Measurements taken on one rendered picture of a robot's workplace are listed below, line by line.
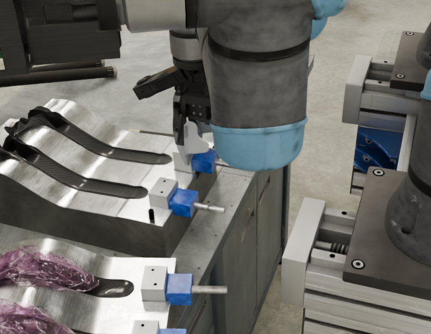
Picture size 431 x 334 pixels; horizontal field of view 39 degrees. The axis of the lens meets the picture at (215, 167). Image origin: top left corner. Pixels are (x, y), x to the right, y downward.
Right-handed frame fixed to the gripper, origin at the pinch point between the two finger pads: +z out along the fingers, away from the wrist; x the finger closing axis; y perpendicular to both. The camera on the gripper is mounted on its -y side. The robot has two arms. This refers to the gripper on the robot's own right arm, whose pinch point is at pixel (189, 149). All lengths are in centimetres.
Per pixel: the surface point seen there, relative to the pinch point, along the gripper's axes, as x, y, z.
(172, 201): -12.7, 1.7, 2.2
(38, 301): -38.5, -8.9, 3.4
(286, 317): 42, 11, 93
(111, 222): -17.6, -8.0, 5.5
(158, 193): -12.7, -0.8, 0.9
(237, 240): 18.4, 2.8, 39.0
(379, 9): 308, 5, 92
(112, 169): -5.2, -14.2, 4.2
